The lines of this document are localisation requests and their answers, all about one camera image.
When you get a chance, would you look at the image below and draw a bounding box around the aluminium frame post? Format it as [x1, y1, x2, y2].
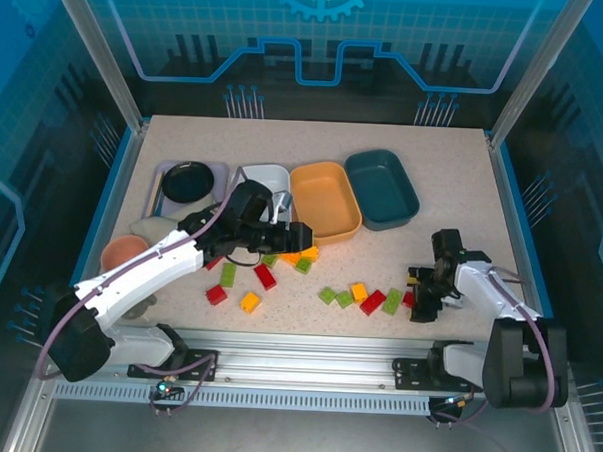
[40, 0, 155, 133]
[486, 0, 596, 154]

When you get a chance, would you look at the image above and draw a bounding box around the lavender tray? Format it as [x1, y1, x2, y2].
[142, 157, 230, 222]

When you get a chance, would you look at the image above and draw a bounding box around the orange container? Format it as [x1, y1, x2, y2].
[286, 158, 365, 249]

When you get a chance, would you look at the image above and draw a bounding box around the black mount plate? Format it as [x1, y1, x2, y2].
[127, 346, 221, 384]
[391, 356, 447, 392]

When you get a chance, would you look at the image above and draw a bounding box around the slotted cable duct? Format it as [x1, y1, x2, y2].
[52, 379, 433, 418]

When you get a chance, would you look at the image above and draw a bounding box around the teal container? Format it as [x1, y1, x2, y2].
[340, 147, 424, 234]

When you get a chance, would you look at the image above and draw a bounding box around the white container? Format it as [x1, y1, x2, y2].
[225, 161, 298, 225]

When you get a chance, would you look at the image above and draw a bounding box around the pink cup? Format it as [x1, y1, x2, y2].
[100, 233, 150, 275]

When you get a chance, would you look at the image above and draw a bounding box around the grey mug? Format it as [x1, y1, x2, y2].
[121, 292, 158, 324]

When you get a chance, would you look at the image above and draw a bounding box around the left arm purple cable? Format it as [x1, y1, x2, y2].
[32, 157, 250, 420]

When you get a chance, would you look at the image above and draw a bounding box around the beige cloth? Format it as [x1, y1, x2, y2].
[129, 198, 218, 246]

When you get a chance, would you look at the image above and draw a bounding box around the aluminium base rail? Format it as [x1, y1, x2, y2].
[39, 322, 573, 399]

